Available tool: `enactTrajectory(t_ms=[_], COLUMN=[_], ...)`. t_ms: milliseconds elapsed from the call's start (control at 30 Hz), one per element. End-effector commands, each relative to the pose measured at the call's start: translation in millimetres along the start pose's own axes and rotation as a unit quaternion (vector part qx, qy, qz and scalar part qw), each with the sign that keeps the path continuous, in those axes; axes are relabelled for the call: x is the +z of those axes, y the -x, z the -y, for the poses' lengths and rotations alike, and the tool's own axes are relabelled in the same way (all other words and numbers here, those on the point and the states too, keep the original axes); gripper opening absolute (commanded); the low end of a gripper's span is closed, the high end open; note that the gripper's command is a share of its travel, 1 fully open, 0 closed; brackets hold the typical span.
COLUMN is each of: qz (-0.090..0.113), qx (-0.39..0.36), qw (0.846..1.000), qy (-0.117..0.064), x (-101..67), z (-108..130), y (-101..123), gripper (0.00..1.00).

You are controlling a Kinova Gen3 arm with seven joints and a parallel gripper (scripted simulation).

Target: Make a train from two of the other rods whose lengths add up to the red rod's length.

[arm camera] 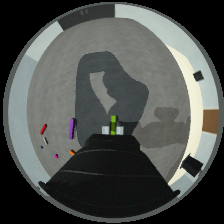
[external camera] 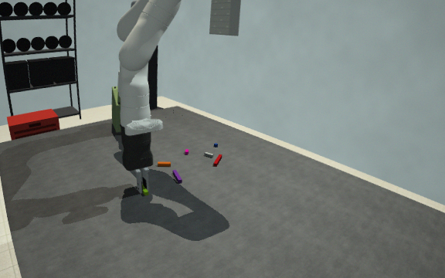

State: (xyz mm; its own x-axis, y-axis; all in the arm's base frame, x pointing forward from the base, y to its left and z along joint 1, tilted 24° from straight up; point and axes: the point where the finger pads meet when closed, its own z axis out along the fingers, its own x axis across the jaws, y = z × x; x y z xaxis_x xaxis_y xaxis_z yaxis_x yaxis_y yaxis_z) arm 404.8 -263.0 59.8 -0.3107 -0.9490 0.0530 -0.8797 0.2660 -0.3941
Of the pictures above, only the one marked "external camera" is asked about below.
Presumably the purple rod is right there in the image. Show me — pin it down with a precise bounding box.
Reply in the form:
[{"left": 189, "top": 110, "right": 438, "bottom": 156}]
[{"left": 173, "top": 170, "right": 182, "bottom": 183}]

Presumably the red rod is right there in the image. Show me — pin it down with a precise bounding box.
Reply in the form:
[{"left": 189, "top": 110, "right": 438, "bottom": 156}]
[{"left": 213, "top": 154, "right": 222, "bottom": 166}]

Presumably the orange rod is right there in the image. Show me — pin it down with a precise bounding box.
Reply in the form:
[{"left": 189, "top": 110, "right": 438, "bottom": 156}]
[{"left": 158, "top": 162, "right": 171, "bottom": 167}]

